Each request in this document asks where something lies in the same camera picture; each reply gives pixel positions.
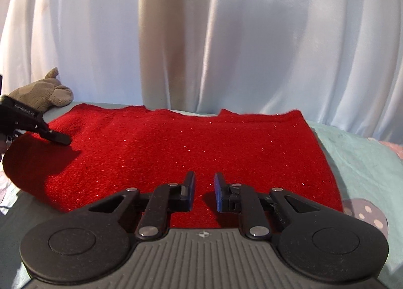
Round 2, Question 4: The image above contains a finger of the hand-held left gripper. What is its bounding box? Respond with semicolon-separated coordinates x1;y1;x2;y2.
37;124;72;145

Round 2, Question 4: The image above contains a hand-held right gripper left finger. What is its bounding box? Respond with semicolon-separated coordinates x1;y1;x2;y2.
89;172;196;241

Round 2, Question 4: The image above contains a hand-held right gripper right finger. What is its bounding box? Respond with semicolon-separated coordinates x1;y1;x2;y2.
214;172;316;241

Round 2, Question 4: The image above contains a red knit cardigan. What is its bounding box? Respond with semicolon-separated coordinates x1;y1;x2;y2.
3;103;344;229

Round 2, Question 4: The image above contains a brown plush toy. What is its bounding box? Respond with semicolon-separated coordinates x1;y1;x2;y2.
9;67;75;113

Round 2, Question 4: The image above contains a light green printed blanket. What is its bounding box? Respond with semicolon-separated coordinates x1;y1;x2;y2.
0;101;403;289

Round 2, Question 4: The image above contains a white curtain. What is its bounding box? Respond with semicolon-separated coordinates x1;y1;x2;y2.
0;0;403;146

